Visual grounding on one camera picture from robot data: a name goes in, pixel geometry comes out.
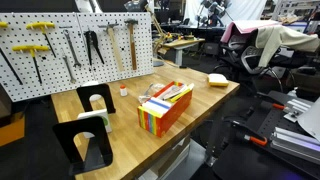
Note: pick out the black perforated cart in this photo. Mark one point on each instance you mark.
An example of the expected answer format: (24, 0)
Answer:
(253, 163)

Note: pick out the pink cloth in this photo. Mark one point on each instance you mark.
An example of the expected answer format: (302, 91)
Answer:
(250, 26)

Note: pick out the silver metal brackets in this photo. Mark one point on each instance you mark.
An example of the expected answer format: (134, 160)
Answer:
(298, 108)

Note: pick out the yellow sponge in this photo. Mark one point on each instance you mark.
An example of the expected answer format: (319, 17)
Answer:
(217, 80)

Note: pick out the short silver wrench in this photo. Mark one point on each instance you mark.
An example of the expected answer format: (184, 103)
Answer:
(68, 66)

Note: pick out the large black metal bookend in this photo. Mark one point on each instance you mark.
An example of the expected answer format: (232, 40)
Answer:
(100, 133)

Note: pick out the aluminium extrusion bars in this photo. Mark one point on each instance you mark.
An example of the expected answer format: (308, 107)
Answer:
(293, 141)

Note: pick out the beige jacket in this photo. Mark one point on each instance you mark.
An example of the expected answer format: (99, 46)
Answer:
(283, 36)

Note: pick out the white pegboard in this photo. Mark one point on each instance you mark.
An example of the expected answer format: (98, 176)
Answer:
(50, 75)

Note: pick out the long silver wrench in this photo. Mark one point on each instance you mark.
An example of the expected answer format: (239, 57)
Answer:
(71, 46)

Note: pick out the yellow edged booklet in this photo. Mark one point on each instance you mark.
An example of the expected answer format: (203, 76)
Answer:
(180, 93)

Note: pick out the small white orange-capped bottle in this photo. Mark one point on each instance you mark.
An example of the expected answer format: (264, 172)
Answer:
(123, 90)

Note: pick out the orange rainbow striped box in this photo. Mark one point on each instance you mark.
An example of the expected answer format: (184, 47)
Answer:
(173, 115)

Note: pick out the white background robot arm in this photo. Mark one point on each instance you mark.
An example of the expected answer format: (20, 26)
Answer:
(85, 5)

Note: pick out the white blue striped booklet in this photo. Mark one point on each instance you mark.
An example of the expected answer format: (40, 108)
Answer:
(156, 105)

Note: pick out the black office chair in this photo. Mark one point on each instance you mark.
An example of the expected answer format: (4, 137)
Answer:
(250, 58)

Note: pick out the black pliers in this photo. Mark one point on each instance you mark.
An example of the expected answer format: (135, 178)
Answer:
(90, 38)

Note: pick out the white backdrop sheet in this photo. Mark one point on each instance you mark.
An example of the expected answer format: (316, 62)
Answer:
(246, 10)

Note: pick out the wooden side table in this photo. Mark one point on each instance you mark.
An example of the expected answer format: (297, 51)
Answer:
(183, 42)

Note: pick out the small black metal bookend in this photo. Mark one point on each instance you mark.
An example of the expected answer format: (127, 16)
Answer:
(108, 100)

